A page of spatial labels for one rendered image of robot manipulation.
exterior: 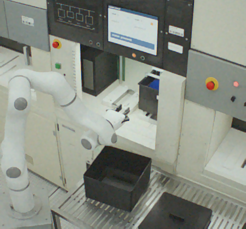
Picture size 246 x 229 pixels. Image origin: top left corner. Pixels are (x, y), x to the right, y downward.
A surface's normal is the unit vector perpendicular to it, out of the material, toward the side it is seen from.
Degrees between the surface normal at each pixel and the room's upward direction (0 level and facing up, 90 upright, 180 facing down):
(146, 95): 90
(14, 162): 65
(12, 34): 90
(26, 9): 90
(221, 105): 90
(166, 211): 0
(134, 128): 0
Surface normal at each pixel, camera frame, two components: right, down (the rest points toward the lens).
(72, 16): -0.54, 0.50
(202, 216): 0.00, -0.81
